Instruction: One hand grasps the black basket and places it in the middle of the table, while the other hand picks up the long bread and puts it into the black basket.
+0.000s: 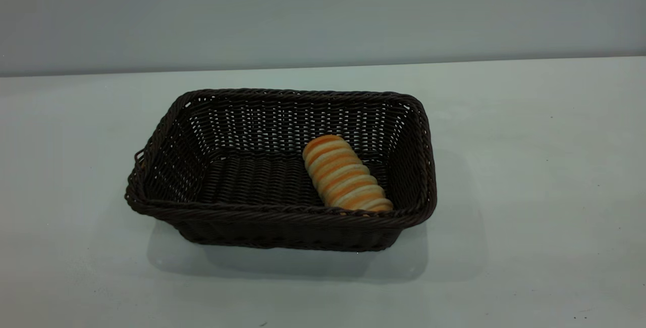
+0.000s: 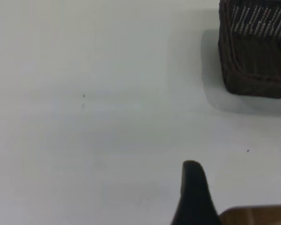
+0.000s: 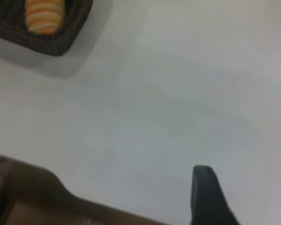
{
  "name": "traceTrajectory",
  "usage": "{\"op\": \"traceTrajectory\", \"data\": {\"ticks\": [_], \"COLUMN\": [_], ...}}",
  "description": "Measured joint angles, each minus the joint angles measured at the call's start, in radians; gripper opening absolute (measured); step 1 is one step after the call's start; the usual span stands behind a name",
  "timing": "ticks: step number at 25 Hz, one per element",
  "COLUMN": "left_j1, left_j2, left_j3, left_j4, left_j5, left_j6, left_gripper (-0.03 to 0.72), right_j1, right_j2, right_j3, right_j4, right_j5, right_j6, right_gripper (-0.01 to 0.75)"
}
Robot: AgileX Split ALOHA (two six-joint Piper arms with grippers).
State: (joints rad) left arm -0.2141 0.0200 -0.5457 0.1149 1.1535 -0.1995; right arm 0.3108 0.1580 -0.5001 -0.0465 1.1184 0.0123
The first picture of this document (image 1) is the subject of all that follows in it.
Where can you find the orange striped bread roll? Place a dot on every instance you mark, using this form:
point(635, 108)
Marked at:
point(343, 174)

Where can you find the black woven wicker basket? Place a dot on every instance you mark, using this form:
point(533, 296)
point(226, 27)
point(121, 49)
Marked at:
point(252, 176)

